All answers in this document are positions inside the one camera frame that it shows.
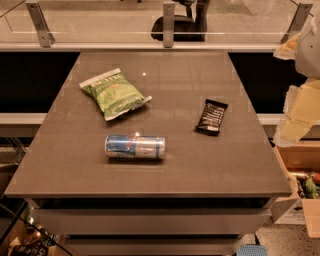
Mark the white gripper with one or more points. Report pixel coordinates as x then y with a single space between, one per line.
310 53

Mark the Red Bull can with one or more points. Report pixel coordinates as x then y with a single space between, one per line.
135 147

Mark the cardboard box with items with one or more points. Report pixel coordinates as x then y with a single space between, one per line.
300 164

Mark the black snack bar wrapper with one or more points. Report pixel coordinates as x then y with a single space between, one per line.
211 117

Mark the blue perforated basket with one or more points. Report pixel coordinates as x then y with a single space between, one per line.
251 250

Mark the green chip bag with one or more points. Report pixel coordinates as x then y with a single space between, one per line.
114 94

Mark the grey table drawer cabinet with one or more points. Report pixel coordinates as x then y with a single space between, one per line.
152 232

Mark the clutter bin lower left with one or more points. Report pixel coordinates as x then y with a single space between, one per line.
21 235

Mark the right metal railing bracket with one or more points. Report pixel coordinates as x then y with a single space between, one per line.
298 21

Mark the metal railing bracket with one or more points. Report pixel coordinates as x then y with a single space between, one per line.
298 21
45 37
168 24

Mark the middle metal railing bracket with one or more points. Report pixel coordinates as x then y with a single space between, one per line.
168 24

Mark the left metal railing bracket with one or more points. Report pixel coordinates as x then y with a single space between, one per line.
45 37

